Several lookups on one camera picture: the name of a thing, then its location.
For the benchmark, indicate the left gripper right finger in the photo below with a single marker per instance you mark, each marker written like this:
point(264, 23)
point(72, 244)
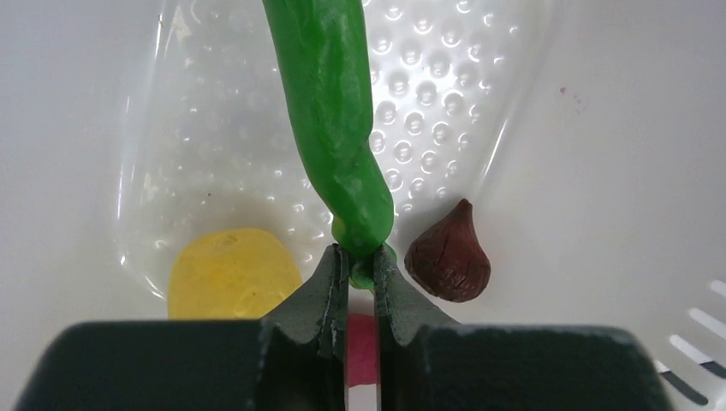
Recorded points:
point(404, 319)

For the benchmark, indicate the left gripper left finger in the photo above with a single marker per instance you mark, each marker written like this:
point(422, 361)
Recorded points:
point(304, 365)

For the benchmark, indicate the yellow lemon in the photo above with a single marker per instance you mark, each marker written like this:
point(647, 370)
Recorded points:
point(232, 274)

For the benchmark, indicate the white plastic basket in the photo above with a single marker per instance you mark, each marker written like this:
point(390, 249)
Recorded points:
point(589, 136)

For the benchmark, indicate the green chili pepper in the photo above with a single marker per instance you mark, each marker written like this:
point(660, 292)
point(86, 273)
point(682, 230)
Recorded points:
point(322, 56)

